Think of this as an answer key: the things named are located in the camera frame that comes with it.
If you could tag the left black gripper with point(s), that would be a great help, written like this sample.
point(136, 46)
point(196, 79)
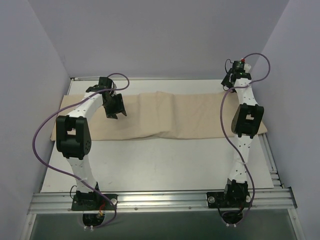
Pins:
point(114, 106)

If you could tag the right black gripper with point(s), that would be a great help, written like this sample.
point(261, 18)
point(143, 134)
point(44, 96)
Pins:
point(225, 80)

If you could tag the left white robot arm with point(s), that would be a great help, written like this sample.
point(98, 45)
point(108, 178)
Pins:
point(73, 138)

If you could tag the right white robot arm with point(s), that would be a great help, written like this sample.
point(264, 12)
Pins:
point(244, 125)

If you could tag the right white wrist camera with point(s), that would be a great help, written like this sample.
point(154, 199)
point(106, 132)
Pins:
point(246, 67)

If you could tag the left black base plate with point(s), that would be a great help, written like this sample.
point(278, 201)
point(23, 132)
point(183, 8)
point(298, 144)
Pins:
point(89, 202)

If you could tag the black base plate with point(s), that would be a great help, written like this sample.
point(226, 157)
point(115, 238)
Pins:
point(89, 202)
point(221, 200)

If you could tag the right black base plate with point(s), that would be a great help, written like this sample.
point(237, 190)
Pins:
point(221, 200)

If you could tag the aluminium front rail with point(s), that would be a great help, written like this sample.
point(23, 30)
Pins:
point(163, 201)

